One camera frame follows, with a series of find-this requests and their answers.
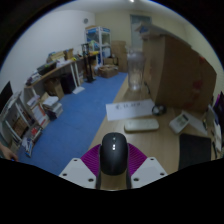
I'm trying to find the large brown cardboard box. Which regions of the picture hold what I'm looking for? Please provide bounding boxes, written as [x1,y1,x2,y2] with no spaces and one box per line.
[141,33,218,113]

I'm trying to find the black computer mouse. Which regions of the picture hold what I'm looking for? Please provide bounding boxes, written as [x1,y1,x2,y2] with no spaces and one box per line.
[99,131,130,177]

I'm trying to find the white bookshelf unit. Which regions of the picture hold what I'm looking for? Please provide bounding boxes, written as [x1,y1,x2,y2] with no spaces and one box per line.
[0,89,64,159]

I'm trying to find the open cardboard box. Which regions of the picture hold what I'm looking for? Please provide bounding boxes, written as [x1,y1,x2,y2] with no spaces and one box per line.
[97,64,119,79]

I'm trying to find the wooden wall desk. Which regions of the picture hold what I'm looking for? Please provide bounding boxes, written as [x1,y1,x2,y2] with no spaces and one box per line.
[24,54,101,98]

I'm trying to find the black floor stand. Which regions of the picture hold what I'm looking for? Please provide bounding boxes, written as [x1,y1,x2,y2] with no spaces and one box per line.
[81,42,98,84]

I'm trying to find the black flat monitor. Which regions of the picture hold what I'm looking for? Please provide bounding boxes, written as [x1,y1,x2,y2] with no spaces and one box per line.
[0,80,14,113]

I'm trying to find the black bin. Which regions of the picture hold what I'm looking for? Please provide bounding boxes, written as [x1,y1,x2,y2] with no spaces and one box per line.
[59,73,78,95]

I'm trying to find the glass-door display cabinet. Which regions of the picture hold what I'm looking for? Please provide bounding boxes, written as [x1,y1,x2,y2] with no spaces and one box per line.
[85,25,112,66]

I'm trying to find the grey flat board stack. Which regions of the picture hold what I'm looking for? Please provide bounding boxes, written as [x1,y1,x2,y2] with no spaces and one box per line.
[134,22,171,39]

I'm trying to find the window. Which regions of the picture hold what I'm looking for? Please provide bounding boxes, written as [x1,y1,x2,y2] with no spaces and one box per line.
[129,13,153,51]

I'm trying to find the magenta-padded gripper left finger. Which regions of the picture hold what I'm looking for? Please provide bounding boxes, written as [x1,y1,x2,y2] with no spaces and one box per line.
[59,143,103,190]

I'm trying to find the white paper with writing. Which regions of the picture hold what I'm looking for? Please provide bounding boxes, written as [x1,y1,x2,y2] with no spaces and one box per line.
[105,98,156,122]

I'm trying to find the white remote with display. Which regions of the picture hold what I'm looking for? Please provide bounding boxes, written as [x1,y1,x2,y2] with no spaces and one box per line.
[168,112,190,135]

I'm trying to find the person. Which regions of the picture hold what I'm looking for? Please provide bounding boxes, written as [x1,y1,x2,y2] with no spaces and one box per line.
[0,141,19,163]

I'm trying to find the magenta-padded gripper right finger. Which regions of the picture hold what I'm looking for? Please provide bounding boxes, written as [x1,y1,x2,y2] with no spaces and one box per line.
[125,143,168,190]

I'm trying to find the stacked cardboard boxes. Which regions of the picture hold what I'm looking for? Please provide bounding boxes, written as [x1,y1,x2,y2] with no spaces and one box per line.
[110,40,129,73]

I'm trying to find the slim white remote control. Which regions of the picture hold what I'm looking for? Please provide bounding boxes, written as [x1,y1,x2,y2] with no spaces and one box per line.
[123,118,160,133]

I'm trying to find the black mouse pad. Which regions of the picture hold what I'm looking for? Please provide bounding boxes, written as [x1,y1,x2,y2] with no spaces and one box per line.
[178,133,213,171]

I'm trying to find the clear plastic jar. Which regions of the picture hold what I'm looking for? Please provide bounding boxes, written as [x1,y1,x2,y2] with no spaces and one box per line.
[126,49,146,93]

